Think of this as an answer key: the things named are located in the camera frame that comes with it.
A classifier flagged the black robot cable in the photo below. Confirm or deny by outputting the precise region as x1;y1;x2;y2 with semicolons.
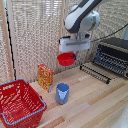
90;22;128;43

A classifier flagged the red shopping basket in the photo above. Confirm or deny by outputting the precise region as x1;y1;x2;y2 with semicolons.
0;78;47;128

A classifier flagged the blue plastic cup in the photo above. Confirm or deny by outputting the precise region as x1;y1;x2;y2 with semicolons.
55;82;71;106

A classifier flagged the red bowl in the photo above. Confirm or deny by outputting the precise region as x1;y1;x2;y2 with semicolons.
56;52;77;67

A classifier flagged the black wire oven rack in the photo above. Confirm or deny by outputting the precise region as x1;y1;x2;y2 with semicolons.
79;63;112;85

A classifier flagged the yellow red food box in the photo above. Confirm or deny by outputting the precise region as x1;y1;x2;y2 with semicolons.
37;63;55;94

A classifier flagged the black toaster oven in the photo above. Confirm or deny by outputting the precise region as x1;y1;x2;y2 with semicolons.
92;37;128;79

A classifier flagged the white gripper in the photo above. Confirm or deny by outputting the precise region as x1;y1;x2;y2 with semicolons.
58;32;92;61

